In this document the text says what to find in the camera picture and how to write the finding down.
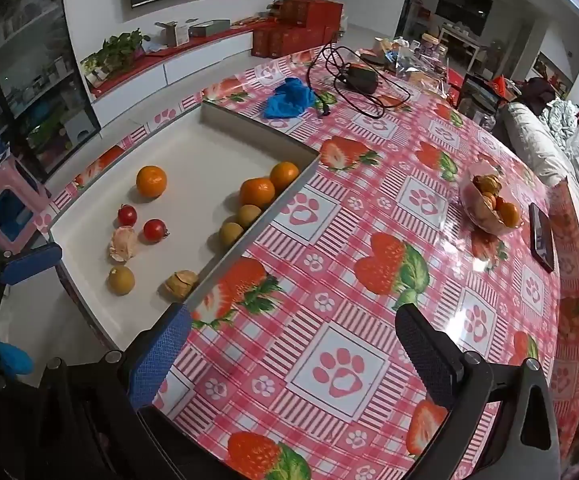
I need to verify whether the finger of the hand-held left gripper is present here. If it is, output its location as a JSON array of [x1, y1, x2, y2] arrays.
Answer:
[[0, 241, 64, 286]]

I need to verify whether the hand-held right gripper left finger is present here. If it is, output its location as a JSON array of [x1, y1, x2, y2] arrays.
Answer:
[[30, 304, 194, 480]]

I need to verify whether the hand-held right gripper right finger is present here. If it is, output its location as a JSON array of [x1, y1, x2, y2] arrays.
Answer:
[[396, 304, 567, 480]]

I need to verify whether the brown longan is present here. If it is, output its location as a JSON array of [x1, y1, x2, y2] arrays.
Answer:
[[108, 266, 136, 296], [236, 204, 263, 228], [218, 222, 245, 248]]

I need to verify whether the white rectangular tray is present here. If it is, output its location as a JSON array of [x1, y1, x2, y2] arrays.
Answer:
[[50, 100, 323, 356]]

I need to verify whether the person's left hand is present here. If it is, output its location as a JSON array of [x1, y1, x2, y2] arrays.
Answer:
[[0, 339, 34, 377]]

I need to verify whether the brown fruit peel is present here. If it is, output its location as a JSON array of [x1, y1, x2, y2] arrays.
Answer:
[[164, 270, 200, 302]]

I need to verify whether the pale garlic bulb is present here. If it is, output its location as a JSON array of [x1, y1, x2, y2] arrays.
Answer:
[[108, 226, 139, 264]]

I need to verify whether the strawberry print tablecloth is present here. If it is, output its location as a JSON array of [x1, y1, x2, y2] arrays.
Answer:
[[44, 42, 579, 480]]

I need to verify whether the clear glass bowl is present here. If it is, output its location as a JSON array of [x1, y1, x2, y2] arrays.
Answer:
[[458, 160, 523, 235]]

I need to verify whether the black smartphone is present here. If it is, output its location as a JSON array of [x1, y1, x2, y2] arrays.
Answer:
[[528, 202, 555, 273]]

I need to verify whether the small orange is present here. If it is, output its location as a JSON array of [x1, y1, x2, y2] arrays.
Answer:
[[495, 201, 521, 227]]

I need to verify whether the glass door cabinet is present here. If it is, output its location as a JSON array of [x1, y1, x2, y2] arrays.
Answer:
[[0, 0, 101, 183]]

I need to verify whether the white television console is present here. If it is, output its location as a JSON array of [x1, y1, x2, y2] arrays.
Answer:
[[87, 22, 270, 121]]

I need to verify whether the green potted plant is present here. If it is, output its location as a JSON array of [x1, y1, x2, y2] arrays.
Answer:
[[80, 30, 151, 83]]

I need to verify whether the white sofa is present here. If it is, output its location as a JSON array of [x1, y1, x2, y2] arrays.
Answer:
[[499, 102, 579, 241]]

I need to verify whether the black framed screen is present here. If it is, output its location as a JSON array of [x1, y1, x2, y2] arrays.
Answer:
[[457, 74, 501, 126]]

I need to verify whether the open cardboard box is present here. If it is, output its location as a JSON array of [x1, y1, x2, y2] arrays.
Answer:
[[154, 20, 195, 47]]

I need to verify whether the blue glove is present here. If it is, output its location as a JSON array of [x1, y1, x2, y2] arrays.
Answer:
[[263, 78, 316, 121]]

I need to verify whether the black power adapter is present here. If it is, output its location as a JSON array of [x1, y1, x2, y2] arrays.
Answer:
[[342, 63, 379, 95]]

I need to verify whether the grey flat box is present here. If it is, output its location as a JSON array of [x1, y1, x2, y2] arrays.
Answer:
[[188, 19, 231, 38]]

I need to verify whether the clear plastic bag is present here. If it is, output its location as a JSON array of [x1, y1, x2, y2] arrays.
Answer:
[[389, 40, 445, 86]]

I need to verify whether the glass jar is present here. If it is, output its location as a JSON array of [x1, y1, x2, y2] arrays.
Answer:
[[422, 33, 447, 62]]

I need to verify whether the white side table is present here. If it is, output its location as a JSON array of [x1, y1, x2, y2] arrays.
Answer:
[[437, 25, 487, 73]]

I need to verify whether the stack of red gift boxes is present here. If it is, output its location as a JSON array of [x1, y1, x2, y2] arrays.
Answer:
[[251, 0, 345, 59]]

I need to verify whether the black cable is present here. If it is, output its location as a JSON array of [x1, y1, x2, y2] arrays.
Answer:
[[307, 42, 413, 120]]

